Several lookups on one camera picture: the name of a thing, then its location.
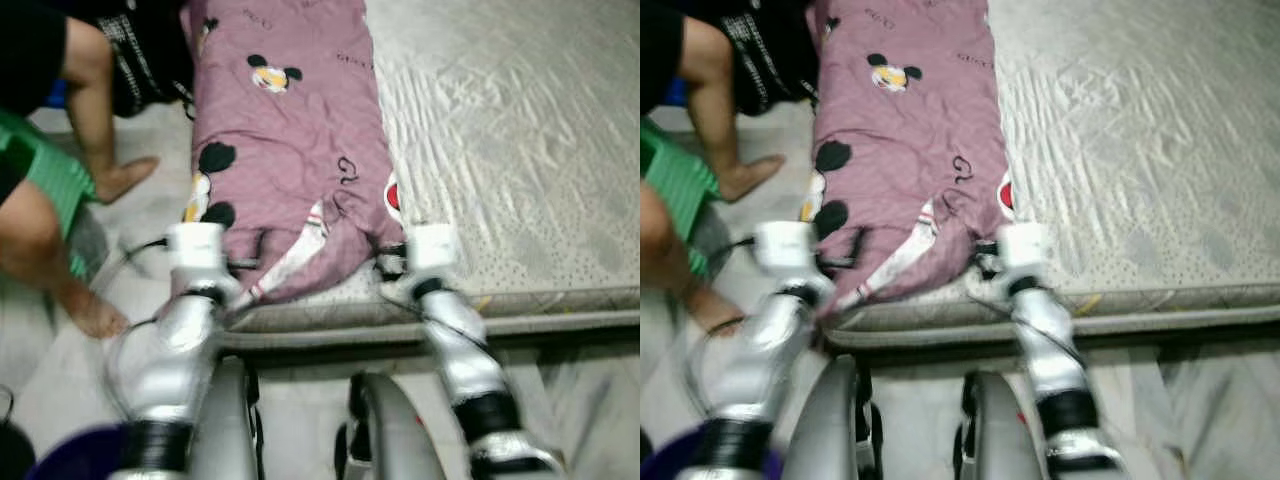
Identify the silver robot leg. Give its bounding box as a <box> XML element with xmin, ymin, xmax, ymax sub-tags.
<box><xmin>785</xmin><ymin>355</ymin><xmax>882</xmax><ymax>480</ymax></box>
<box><xmin>955</xmin><ymin>370</ymin><xmax>1052</xmax><ymax>480</ymax></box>
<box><xmin>335</xmin><ymin>372</ymin><xmax>447</xmax><ymax>480</ymax></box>
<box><xmin>190</xmin><ymin>355</ymin><xmax>264</xmax><ymax>480</ymax></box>

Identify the silver right robot leg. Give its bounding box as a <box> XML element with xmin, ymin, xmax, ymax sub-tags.
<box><xmin>955</xmin><ymin>370</ymin><xmax>1052</xmax><ymax>480</ymax></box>
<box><xmin>335</xmin><ymin>372</ymin><xmax>447</xmax><ymax>480</ymax></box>

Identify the green plastic stool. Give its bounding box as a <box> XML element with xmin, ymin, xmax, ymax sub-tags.
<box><xmin>640</xmin><ymin>118</ymin><xmax>724</xmax><ymax>282</ymax></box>
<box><xmin>0</xmin><ymin>108</ymin><xmax>102</xmax><ymax>282</ymax></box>

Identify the silver left robot leg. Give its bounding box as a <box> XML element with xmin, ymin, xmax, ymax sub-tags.
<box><xmin>785</xmin><ymin>355</ymin><xmax>882</xmax><ymax>480</ymax></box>
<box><xmin>190</xmin><ymin>355</ymin><xmax>264</xmax><ymax>480</ymax></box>

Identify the barefoot person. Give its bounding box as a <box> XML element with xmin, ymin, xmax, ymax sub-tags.
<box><xmin>640</xmin><ymin>0</ymin><xmax>792</xmax><ymax>337</ymax></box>
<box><xmin>0</xmin><ymin>0</ymin><xmax>161</xmax><ymax>342</ymax></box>

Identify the purple plastic bin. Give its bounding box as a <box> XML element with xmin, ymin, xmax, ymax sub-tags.
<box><xmin>25</xmin><ymin>420</ymin><xmax>137</xmax><ymax>480</ymax></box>
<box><xmin>640</xmin><ymin>425</ymin><xmax>782</xmax><ymax>480</ymax></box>

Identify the grey quilted mattress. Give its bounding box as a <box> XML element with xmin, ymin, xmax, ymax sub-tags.
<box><xmin>225</xmin><ymin>0</ymin><xmax>640</xmax><ymax>352</ymax></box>
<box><xmin>820</xmin><ymin>0</ymin><xmax>1280</xmax><ymax>352</ymax></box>

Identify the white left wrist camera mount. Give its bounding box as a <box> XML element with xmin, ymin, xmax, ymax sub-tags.
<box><xmin>165</xmin><ymin>222</ymin><xmax>232</xmax><ymax>297</ymax></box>
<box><xmin>752</xmin><ymin>222</ymin><xmax>822</xmax><ymax>292</ymax></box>

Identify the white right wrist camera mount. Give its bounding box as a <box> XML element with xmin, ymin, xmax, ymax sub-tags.
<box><xmin>995</xmin><ymin>222</ymin><xmax>1049</xmax><ymax>287</ymax></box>
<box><xmin>405</xmin><ymin>224</ymin><xmax>460</xmax><ymax>287</ymax></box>

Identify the pink cartoon mouse blanket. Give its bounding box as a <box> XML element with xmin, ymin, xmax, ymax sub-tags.
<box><xmin>170</xmin><ymin>0</ymin><xmax>407</xmax><ymax>307</ymax></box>
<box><xmin>800</xmin><ymin>0</ymin><xmax>1017</xmax><ymax>307</ymax></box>

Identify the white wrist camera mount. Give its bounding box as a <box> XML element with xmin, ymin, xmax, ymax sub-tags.
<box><xmin>165</xmin><ymin>222</ymin><xmax>232</xmax><ymax>297</ymax></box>
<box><xmin>995</xmin><ymin>222</ymin><xmax>1049</xmax><ymax>287</ymax></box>
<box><xmin>752</xmin><ymin>222</ymin><xmax>822</xmax><ymax>292</ymax></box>
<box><xmin>405</xmin><ymin>224</ymin><xmax>460</xmax><ymax>287</ymax></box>

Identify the black white printed bag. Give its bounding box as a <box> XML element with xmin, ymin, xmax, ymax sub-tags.
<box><xmin>715</xmin><ymin>0</ymin><xmax>822</xmax><ymax>117</ymax></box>
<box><xmin>95</xmin><ymin>0</ymin><xmax>197</xmax><ymax>120</ymax></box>

